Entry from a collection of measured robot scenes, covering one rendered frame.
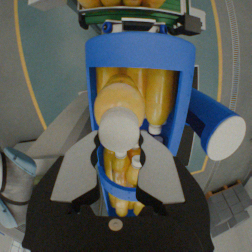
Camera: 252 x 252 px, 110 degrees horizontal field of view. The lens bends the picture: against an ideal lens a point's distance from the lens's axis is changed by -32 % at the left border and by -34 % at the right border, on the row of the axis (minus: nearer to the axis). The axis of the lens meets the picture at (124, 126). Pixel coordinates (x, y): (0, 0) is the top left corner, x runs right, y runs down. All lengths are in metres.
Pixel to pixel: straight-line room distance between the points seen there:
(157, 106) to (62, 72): 1.39
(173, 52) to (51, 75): 1.55
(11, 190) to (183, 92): 0.48
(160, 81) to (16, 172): 0.43
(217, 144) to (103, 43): 0.65
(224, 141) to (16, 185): 0.85
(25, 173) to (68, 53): 1.37
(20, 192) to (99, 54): 0.40
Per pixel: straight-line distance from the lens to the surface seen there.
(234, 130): 0.75
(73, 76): 1.57
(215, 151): 0.74
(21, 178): 0.40
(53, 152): 0.57
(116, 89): 0.16
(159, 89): 0.33
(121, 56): 0.23
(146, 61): 0.23
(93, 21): 0.60
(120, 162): 0.44
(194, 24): 0.55
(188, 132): 1.76
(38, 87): 1.82
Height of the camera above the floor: 1.46
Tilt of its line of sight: 61 degrees down
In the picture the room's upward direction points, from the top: 178 degrees clockwise
